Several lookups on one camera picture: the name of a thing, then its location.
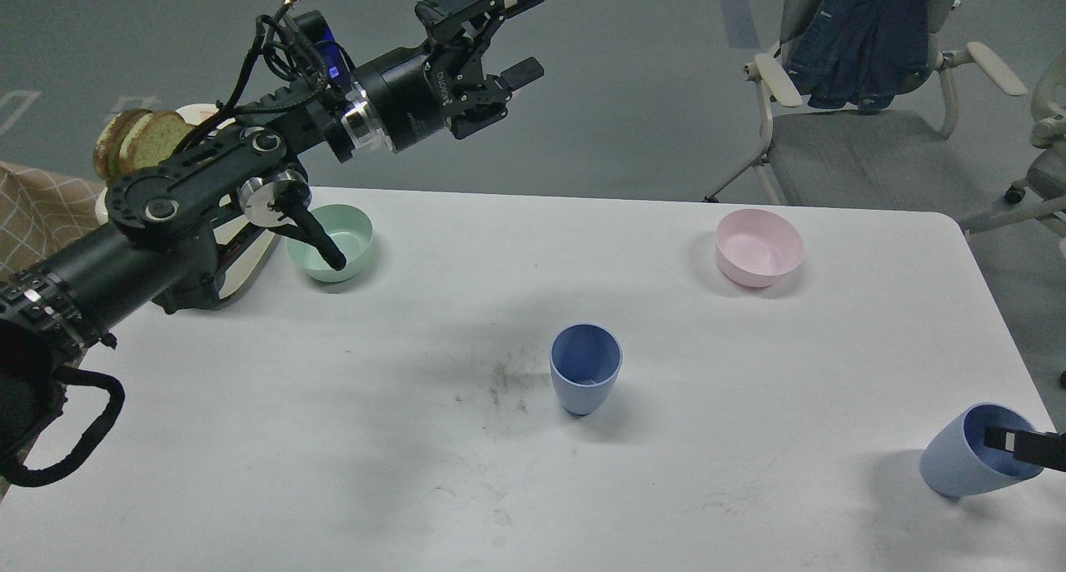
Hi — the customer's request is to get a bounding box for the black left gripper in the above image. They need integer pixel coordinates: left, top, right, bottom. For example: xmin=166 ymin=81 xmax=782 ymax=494
xmin=354 ymin=0 xmax=545 ymax=153

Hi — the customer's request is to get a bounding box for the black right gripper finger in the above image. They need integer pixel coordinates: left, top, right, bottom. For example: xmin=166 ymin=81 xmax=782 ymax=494
xmin=984 ymin=425 xmax=1065 ymax=472

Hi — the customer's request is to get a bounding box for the blue cup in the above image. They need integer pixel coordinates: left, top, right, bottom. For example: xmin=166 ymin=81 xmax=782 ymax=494
xmin=549 ymin=323 xmax=624 ymax=416
xmin=919 ymin=404 xmax=1044 ymax=499

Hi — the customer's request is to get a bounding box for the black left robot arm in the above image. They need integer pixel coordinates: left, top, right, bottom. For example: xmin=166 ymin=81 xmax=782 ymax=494
xmin=2 ymin=0 xmax=544 ymax=488

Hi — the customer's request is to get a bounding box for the green bowl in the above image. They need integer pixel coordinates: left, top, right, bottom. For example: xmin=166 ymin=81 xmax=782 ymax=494
xmin=282 ymin=205 xmax=374 ymax=283

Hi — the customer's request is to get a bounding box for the cream toaster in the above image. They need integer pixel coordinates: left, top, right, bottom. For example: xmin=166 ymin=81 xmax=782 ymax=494
xmin=106 ymin=104 xmax=276 ymax=304

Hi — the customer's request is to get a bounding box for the grey office chair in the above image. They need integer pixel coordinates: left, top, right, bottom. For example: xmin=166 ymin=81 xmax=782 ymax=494
xmin=705 ymin=0 xmax=1028 ymax=216

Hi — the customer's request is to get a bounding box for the front bread slice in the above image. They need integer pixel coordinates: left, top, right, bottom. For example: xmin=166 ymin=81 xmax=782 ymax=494
xmin=117 ymin=112 xmax=194 ymax=175

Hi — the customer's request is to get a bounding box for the bread slice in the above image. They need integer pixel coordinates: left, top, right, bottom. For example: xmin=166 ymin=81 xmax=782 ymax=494
xmin=117 ymin=112 xmax=194 ymax=175
xmin=92 ymin=108 xmax=154 ymax=186

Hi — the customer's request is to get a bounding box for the pink bowl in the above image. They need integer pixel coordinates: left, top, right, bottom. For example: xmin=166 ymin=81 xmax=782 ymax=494
xmin=715 ymin=208 xmax=804 ymax=290

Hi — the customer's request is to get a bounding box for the rear bread slice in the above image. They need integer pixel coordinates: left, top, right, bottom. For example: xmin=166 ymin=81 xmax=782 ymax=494
xmin=92 ymin=108 xmax=154 ymax=186

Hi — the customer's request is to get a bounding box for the blue denim jacket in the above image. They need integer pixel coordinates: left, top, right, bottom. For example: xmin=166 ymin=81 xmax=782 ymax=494
xmin=785 ymin=0 xmax=933 ymax=112

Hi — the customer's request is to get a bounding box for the brown checkered cloth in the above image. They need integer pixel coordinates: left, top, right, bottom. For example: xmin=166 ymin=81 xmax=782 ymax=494
xmin=1 ymin=162 xmax=104 ymax=318

